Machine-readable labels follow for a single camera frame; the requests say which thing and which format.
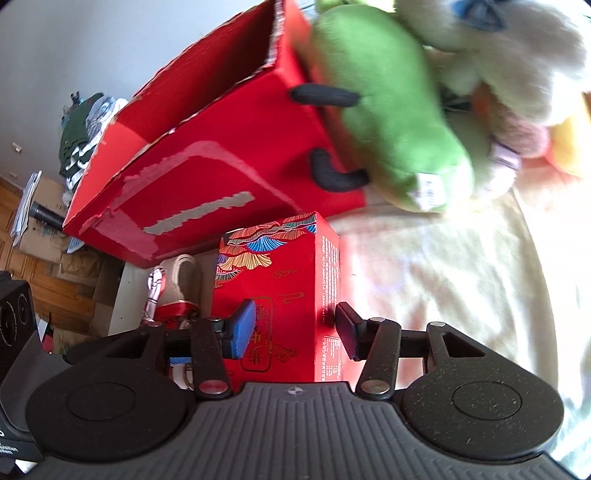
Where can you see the light blue patterned cloth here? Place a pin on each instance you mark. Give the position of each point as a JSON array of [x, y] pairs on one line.
[[76, 245]]

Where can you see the blue clothes clips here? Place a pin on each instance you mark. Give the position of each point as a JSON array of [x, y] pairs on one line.
[[76, 98]]

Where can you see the pale printed bed sheet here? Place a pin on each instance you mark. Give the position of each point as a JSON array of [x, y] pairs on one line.
[[461, 286]]

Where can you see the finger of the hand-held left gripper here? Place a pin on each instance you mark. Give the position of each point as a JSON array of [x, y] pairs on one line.
[[180, 360]]

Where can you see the large red cardboard box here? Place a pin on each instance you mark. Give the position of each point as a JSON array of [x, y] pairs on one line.
[[207, 175]]

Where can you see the white furniture panel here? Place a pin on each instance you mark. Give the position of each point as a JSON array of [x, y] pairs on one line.
[[124, 300]]

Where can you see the red and white cloth bag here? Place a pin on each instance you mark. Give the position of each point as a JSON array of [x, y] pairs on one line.
[[180, 286]]

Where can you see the flattened brown cardboard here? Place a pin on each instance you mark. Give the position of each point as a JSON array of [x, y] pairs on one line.
[[78, 267]]

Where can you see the green plush toy black arms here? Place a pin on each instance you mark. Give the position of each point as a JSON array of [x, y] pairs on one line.
[[392, 92]]

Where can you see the stack of papers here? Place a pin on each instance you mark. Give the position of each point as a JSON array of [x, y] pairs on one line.
[[25, 207]]

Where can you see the yellow plush toy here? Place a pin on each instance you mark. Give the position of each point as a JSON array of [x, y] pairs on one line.
[[572, 143]]

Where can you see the pile of folded clothes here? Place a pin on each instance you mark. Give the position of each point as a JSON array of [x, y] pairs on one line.
[[76, 138]]

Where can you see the white plush toy blue bow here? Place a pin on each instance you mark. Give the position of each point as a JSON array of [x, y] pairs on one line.
[[508, 46]]

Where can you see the pink plush toy plaid ears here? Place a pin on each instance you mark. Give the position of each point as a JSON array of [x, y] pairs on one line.
[[521, 136]]

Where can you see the black cylinder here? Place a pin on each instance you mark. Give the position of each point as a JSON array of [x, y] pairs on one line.
[[46, 216]]

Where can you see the small red patterned box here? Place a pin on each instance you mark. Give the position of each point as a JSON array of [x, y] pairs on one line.
[[286, 277]]

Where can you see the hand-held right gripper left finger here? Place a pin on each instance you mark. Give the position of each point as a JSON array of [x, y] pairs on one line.
[[242, 330]]

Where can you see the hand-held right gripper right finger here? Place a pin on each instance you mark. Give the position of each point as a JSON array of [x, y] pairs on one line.
[[351, 330]]

